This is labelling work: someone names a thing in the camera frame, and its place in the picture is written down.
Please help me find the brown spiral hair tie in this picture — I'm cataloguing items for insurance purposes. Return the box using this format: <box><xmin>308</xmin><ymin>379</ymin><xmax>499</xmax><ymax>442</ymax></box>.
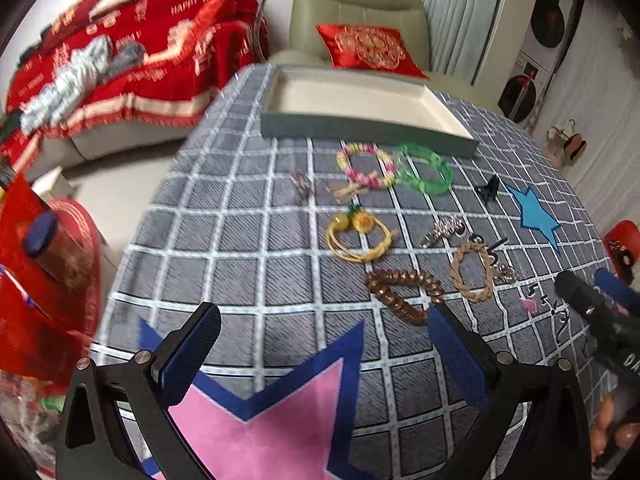
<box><xmin>364</xmin><ymin>268</ymin><xmax>446</xmax><ymax>326</ymax></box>

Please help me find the black claw hair clip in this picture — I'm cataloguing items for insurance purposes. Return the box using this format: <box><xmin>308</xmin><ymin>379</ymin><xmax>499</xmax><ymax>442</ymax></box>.
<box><xmin>474</xmin><ymin>174</ymin><xmax>500</xmax><ymax>206</ymax></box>

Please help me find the green translucent bangle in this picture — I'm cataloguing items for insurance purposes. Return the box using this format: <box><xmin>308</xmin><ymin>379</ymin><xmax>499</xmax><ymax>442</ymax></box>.
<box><xmin>395</xmin><ymin>143</ymin><xmax>454</xmax><ymax>197</ymax></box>

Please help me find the pink yellow bead bracelet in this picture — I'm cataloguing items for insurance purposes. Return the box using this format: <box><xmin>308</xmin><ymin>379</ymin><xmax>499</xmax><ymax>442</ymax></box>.
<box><xmin>335</xmin><ymin>142</ymin><xmax>403</xmax><ymax>191</ymax></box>

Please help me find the pink silver ring charm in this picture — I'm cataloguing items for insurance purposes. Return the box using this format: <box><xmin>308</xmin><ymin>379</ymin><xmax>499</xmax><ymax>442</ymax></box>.
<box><xmin>290</xmin><ymin>169</ymin><xmax>314</xmax><ymax>203</ymax></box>

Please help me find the grey-green jewelry tray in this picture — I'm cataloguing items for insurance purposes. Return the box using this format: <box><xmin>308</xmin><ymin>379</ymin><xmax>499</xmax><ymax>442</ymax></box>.
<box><xmin>260</xmin><ymin>65</ymin><xmax>480</xmax><ymax>158</ymax></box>

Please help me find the right hand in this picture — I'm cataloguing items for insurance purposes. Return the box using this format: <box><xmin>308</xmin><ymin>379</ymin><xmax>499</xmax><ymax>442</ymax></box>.
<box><xmin>590</xmin><ymin>384</ymin><xmax>639</xmax><ymax>463</ymax></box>

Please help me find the red hat ornament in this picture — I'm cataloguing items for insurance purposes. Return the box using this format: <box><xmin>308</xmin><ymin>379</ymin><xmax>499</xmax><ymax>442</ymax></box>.
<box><xmin>603</xmin><ymin>220</ymin><xmax>640</xmax><ymax>285</ymax></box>

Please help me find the black bobby pin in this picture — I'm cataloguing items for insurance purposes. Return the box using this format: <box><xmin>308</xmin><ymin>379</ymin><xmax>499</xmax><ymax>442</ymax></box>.
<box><xmin>469</xmin><ymin>233</ymin><xmax>509</xmax><ymax>252</ymax></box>

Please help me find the pink rhinestone hair clip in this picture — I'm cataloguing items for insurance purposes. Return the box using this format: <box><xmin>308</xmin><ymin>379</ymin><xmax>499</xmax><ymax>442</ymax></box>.
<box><xmin>421</xmin><ymin>217</ymin><xmax>466</xmax><ymax>248</ymax></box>

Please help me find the red round box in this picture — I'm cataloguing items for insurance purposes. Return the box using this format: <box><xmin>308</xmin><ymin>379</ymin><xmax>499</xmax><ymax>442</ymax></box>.
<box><xmin>1</xmin><ymin>176</ymin><xmax>102</xmax><ymax>396</ymax></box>

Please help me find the grey checked tablecloth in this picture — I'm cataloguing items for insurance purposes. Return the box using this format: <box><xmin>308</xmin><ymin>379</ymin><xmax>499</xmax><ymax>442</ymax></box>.
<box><xmin>92</xmin><ymin>65</ymin><xmax>615</xmax><ymax>479</ymax></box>

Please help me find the grey clothes pile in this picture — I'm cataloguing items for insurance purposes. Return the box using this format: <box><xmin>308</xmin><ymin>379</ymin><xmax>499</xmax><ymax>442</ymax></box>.
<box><xmin>20</xmin><ymin>35</ymin><xmax>145</xmax><ymax>136</ymax></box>

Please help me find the light blue curtain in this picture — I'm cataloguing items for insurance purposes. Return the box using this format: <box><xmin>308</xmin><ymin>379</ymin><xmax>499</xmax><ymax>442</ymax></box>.
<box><xmin>421</xmin><ymin>0</ymin><xmax>499</xmax><ymax>84</ymax></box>

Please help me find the red embroidered cushion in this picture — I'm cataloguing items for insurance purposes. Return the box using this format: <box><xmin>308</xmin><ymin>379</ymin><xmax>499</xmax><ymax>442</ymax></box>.
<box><xmin>316</xmin><ymin>24</ymin><xmax>427</xmax><ymax>79</ymax></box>

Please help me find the red blanket on sofa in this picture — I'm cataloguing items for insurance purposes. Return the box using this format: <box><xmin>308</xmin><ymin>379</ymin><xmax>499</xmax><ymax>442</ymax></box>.
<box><xmin>1</xmin><ymin>0</ymin><xmax>266</xmax><ymax>171</ymax></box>

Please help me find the green armchair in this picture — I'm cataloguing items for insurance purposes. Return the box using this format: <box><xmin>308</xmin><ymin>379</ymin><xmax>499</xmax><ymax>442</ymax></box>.
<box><xmin>268</xmin><ymin>0</ymin><xmax>499</xmax><ymax>112</ymax></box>

